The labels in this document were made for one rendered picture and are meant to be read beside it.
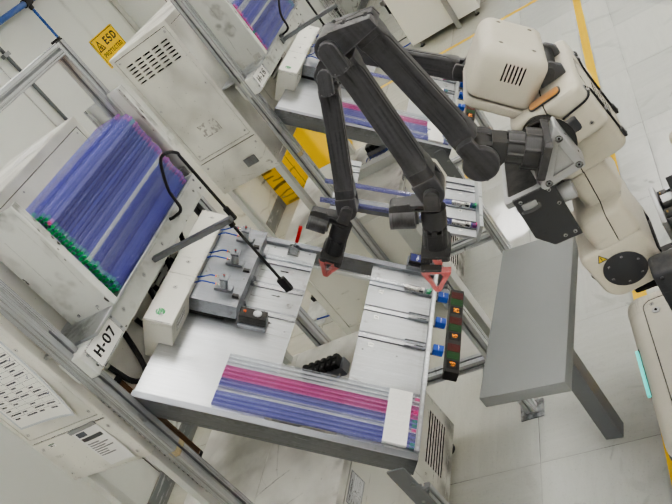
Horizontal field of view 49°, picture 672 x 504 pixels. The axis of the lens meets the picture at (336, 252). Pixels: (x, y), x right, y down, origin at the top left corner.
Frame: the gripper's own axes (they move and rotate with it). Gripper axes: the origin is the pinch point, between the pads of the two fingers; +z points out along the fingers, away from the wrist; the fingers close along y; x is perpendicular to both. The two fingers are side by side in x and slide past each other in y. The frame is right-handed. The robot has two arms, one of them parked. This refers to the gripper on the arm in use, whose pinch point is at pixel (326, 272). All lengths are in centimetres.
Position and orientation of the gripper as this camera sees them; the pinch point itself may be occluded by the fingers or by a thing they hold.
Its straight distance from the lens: 221.7
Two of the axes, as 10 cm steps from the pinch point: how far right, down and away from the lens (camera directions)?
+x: 9.5, 3.0, 0.3
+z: -2.5, 7.5, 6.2
